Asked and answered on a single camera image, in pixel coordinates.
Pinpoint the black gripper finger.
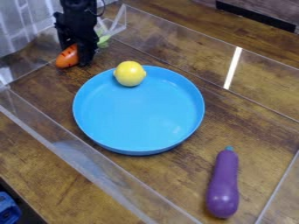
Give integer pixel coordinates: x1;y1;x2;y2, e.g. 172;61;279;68
57;30;75;50
77;39;99;67

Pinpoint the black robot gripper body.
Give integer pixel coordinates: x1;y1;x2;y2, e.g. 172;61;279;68
52;0;100;47

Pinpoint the orange toy carrot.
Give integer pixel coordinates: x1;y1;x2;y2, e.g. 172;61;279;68
55;26;112;69

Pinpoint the white patterned curtain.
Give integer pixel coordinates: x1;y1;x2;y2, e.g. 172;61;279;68
0;0;103;57

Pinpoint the yellow toy lemon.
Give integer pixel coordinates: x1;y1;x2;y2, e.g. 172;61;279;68
113;61;145;87

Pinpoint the blue round plate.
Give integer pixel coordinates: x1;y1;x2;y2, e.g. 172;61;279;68
72;66;205;156

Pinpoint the blue plastic object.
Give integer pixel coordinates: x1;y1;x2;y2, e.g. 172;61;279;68
0;192;23;224

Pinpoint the purple toy eggplant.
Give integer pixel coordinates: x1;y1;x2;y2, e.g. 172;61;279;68
205;146;239;219

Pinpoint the clear acrylic tray enclosure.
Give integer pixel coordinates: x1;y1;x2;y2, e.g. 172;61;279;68
0;0;299;224

